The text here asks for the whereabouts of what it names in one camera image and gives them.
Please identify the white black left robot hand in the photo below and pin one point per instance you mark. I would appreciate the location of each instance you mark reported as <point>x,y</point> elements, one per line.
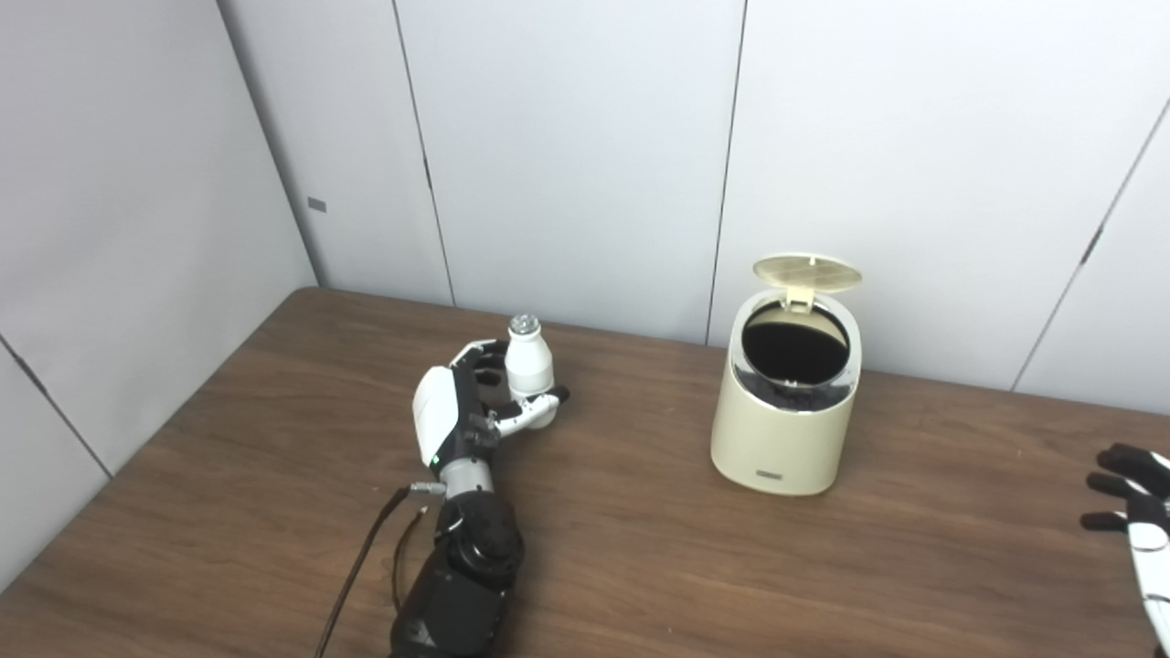
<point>434,411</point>

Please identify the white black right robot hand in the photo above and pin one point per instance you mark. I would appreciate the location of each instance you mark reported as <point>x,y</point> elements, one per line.
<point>1147,539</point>

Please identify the small white plastic bottle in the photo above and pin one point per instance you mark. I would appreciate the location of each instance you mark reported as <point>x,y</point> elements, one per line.
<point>530,366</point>

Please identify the cream-colored bin body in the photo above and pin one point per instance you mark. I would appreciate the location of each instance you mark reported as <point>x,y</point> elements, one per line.
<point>777,439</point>

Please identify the cream round bin lid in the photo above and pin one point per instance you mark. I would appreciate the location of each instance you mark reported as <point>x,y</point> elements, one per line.
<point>809,270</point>

